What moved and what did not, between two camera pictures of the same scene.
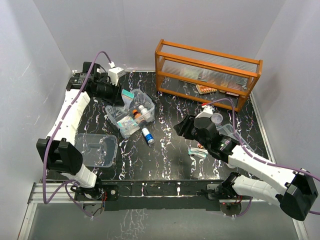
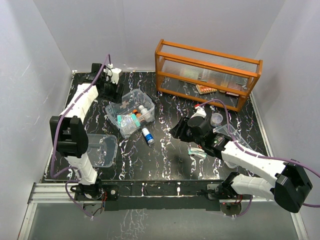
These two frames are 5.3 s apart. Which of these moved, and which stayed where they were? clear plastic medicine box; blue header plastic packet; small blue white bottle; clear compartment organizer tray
Moved: blue header plastic packet
Stayed: clear compartment organizer tray; small blue white bottle; clear plastic medicine box
